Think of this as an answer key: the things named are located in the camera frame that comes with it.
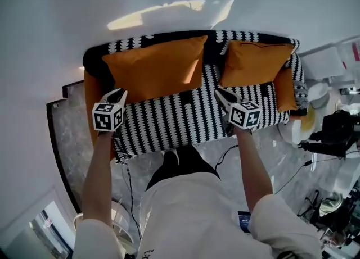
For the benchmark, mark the pale green jacket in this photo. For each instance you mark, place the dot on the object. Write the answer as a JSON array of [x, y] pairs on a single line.
[[332, 204]]

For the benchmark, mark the black office chair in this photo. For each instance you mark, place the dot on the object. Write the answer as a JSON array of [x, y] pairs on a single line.
[[309, 213]]

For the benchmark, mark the person's white shirt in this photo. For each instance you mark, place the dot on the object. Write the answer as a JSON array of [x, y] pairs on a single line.
[[191, 218]]

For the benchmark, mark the window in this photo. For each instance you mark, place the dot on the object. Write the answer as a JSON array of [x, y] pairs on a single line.
[[47, 232]]

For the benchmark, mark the small orange cushion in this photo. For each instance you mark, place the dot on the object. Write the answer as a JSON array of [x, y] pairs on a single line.
[[285, 92]]

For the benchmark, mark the person's right forearm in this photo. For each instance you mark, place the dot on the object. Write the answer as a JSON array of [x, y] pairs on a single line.
[[253, 168]]

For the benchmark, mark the white cardboard box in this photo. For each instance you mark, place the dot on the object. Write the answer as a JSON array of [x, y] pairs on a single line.
[[320, 61]]

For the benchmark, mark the person's left forearm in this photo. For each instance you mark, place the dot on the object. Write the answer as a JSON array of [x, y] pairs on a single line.
[[95, 179]]

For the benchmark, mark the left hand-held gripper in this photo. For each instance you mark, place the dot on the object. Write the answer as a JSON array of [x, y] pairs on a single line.
[[104, 118]]

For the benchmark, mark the person's black trousers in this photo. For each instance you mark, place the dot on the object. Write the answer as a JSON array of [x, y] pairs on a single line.
[[185, 159]]

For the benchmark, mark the grey patterned knit blanket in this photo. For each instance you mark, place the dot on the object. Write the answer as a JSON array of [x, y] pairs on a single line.
[[301, 95]]

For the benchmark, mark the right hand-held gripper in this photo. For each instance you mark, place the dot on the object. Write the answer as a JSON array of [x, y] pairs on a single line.
[[242, 116]]

